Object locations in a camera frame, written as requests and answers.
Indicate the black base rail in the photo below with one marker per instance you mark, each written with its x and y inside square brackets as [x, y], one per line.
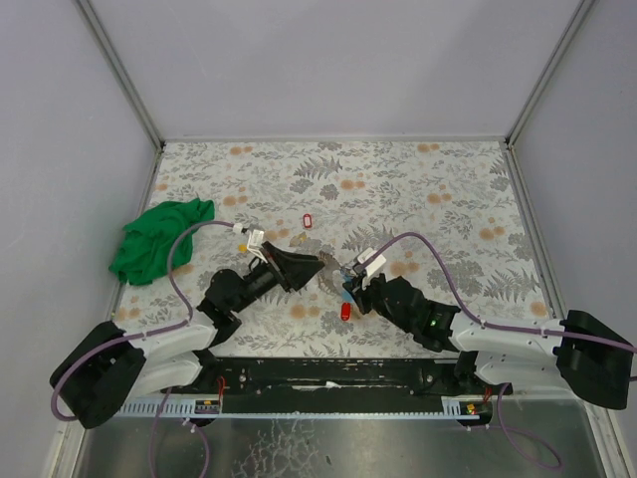
[332, 385]

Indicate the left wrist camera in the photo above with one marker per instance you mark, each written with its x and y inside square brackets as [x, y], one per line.
[255, 240]

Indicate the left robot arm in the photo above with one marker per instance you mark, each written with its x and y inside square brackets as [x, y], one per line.
[109, 366]

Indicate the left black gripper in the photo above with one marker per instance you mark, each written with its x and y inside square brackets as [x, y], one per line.
[278, 267]

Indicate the green cloth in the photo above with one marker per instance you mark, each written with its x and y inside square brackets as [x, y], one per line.
[142, 255]

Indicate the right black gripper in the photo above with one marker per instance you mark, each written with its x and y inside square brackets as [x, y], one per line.
[363, 294]

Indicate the white cable duct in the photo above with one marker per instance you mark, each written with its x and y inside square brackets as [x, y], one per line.
[174, 406]

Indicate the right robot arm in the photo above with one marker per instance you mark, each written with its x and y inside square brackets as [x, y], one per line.
[578, 353]

